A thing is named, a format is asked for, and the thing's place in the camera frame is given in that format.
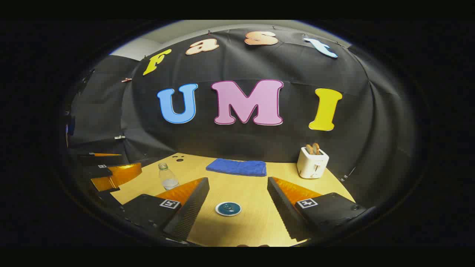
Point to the blue folded towel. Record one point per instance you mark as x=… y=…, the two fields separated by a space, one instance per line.
x=237 y=167

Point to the teal teacup lid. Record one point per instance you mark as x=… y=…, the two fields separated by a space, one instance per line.
x=228 y=208

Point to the clear plastic water bottle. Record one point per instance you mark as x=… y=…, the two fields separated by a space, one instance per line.
x=169 y=180

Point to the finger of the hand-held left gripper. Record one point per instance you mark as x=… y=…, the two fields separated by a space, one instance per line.
x=100 y=159
x=122 y=174

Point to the white toaster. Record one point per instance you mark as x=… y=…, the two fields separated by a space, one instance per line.
x=311 y=165

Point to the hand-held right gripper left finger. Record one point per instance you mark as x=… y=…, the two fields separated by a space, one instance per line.
x=189 y=211

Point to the toasted bread slice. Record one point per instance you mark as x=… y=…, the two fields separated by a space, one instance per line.
x=309 y=149
x=316 y=148

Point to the black backdrop cloth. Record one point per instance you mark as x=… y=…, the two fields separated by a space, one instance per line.
x=259 y=148

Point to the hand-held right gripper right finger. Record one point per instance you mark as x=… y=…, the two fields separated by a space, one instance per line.
x=284 y=207

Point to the white teacup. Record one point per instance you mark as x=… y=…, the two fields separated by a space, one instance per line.
x=228 y=215

